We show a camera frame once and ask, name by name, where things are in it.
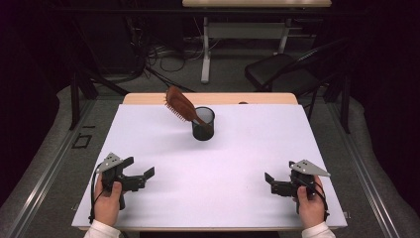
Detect white table mat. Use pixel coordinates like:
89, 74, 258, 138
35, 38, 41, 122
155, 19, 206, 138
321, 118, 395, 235
71, 103, 349, 229

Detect person's right hand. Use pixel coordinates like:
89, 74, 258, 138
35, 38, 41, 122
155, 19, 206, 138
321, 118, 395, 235
292, 176, 327, 230

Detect left hand-held gripper cable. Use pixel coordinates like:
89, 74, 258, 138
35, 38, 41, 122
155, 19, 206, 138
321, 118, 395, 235
87, 163, 104, 225

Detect aluminium floor rail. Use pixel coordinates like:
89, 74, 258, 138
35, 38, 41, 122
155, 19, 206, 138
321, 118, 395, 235
326, 102, 402, 238
4, 98, 97, 238

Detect bundle of floor cables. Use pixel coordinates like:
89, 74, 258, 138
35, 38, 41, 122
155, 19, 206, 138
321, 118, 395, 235
130, 16, 199, 93

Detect right hand-held gripper cable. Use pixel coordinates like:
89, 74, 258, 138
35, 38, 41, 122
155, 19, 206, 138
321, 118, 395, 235
309, 178, 331, 222

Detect black mesh pen cup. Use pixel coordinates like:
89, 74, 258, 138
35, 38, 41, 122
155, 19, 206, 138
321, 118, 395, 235
191, 105, 216, 142

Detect hand-held gripper cable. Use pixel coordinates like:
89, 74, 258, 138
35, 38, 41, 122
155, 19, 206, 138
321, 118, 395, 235
309, 178, 331, 222
87, 163, 104, 225

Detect person's left hand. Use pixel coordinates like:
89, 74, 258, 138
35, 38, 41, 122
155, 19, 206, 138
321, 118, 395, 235
93, 174, 124, 228

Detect white metal-legged desk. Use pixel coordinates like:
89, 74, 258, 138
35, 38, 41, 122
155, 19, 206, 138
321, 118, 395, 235
181, 0, 333, 84

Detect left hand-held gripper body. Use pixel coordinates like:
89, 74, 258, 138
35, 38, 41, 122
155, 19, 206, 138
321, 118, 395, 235
95, 152, 147, 211

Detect black folding chair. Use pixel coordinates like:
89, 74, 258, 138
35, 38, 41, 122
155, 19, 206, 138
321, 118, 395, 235
244, 37, 352, 122

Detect brown wooden hairbrush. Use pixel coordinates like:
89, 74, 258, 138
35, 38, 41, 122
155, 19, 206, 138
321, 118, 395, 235
163, 85, 214, 131

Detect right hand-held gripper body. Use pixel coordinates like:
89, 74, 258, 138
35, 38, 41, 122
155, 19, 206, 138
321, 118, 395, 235
270, 159, 332, 214

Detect black metal stand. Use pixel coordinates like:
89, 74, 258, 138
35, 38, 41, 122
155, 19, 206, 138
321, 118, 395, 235
68, 70, 131, 131
341, 73, 352, 135

